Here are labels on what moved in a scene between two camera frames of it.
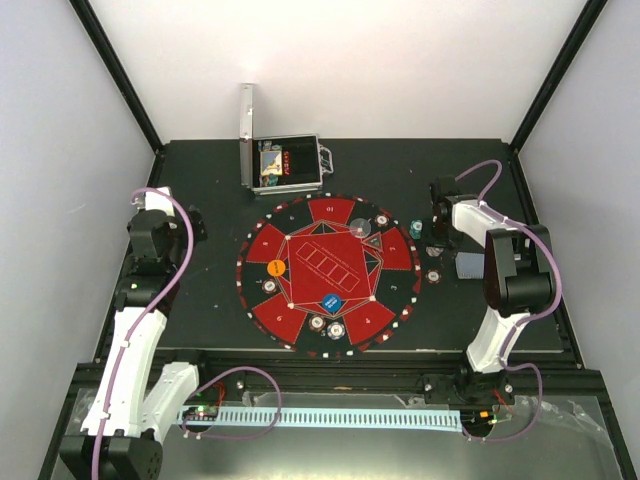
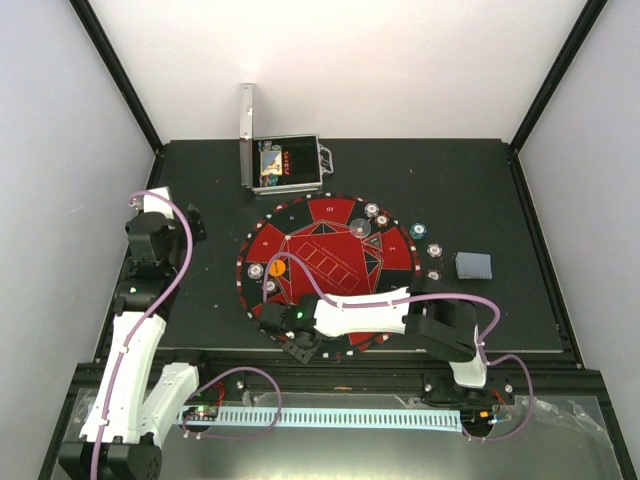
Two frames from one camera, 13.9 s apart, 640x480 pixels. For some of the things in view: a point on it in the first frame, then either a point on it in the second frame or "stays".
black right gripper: x=451 y=244 to x=300 y=354
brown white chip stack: x=433 y=276 stays
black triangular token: x=374 y=242 stays
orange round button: x=276 y=267 stays
